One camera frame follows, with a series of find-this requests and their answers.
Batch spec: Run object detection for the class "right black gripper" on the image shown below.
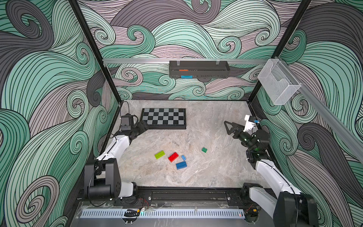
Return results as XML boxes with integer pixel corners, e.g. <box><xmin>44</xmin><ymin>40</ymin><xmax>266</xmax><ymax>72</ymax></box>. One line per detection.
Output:
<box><xmin>227</xmin><ymin>120</ymin><xmax>256</xmax><ymax>152</ymax></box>

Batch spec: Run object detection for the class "lime green lego brick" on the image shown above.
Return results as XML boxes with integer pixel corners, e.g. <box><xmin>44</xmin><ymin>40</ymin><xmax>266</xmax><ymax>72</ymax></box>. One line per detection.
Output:
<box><xmin>155</xmin><ymin>150</ymin><xmax>165</xmax><ymax>159</ymax></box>

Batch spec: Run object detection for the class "red lego brick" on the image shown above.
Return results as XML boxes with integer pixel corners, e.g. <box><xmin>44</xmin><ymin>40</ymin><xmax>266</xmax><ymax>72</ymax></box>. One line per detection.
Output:
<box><xmin>168</xmin><ymin>152</ymin><xmax>179</xmax><ymax>163</ymax></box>

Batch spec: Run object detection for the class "dark blue lego brick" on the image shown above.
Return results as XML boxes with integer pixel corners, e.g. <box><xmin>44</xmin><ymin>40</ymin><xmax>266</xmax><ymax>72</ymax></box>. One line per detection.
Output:
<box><xmin>176</xmin><ymin>161</ymin><xmax>187</xmax><ymax>170</ymax></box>

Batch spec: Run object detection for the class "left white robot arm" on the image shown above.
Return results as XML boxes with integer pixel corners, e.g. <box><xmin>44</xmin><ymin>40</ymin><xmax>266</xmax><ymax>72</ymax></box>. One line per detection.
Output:
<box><xmin>84</xmin><ymin>120</ymin><xmax>149</xmax><ymax>201</ymax></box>

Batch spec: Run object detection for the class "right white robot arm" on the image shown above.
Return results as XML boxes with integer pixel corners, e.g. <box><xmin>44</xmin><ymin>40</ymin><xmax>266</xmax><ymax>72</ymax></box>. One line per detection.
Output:
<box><xmin>224</xmin><ymin>116</ymin><xmax>319</xmax><ymax>227</ymax></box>

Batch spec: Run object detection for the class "black grey chessboard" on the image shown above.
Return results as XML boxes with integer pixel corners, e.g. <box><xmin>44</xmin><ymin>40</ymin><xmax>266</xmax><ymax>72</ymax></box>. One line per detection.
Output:
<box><xmin>141</xmin><ymin>108</ymin><xmax>187</xmax><ymax>130</ymax></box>

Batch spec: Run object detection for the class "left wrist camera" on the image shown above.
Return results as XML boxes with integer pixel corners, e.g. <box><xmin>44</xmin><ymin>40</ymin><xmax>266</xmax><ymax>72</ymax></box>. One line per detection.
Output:
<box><xmin>119</xmin><ymin>113</ymin><xmax>134</xmax><ymax>131</ymax></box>

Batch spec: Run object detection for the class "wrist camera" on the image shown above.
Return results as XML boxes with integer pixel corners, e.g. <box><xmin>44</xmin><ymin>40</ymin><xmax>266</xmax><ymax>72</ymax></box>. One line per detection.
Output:
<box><xmin>244</xmin><ymin>115</ymin><xmax>260</xmax><ymax>132</ymax></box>
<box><xmin>119</xmin><ymin>113</ymin><xmax>134</xmax><ymax>131</ymax></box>

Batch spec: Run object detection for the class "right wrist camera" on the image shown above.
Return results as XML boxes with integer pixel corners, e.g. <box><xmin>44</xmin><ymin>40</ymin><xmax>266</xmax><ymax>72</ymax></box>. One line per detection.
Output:
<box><xmin>244</xmin><ymin>115</ymin><xmax>260</xmax><ymax>132</ymax></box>

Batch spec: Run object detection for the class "clear plastic wall holder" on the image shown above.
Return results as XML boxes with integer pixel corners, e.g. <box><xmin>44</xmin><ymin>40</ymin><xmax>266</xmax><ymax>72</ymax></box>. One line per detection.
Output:
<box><xmin>258</xmin><ymin>59</ymin><xmax>301</xmax><ymax>106</ymax></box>

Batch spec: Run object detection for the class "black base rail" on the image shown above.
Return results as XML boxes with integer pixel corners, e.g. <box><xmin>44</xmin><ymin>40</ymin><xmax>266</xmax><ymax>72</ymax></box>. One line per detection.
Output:
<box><xmin>76</xmin><ymin>185</ymin><xmax>284</xmax><ymax>208</ymax></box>

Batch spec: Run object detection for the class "black wall shelf tray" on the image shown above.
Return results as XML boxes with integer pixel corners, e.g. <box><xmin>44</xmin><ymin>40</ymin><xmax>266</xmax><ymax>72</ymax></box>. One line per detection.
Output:
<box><xmin>169</xmin><ymin>61</ymin><xmax>231</xmax><ymax>80</ymax></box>

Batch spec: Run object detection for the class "aluminium wall rail back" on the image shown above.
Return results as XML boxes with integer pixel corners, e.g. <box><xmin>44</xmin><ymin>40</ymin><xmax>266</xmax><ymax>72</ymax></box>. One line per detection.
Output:
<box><xmin>103</xmin><ymin>58</ymin><xmax>268</xmax><ymax>65</ymax></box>

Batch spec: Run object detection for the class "aluminium wall rail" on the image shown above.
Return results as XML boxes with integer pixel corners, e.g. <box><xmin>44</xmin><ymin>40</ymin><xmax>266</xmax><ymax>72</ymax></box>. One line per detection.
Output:
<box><xmin>275</xmin><ymin>57</ymin><xmax>363</xmax><ymax>162</ymax></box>
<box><xmin>103</xmin><ymin>58</ymin><xmax>268</xmax><ymax>65</ymax></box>

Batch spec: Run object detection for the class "white perforated cable duct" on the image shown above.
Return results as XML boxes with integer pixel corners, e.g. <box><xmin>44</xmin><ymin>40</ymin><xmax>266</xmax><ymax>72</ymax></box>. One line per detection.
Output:
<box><xmin>80</xmin><ymin>208</ymin><xmax>245</xmax><ymax>219</ymax></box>

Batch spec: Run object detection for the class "aluminium wall rail right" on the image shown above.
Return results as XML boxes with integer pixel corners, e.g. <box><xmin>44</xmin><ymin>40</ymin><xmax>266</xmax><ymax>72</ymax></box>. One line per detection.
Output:
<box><xmin>275</xmin><ymin>57</ymin><xmax>363</xmax><ymax>162</ymax></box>

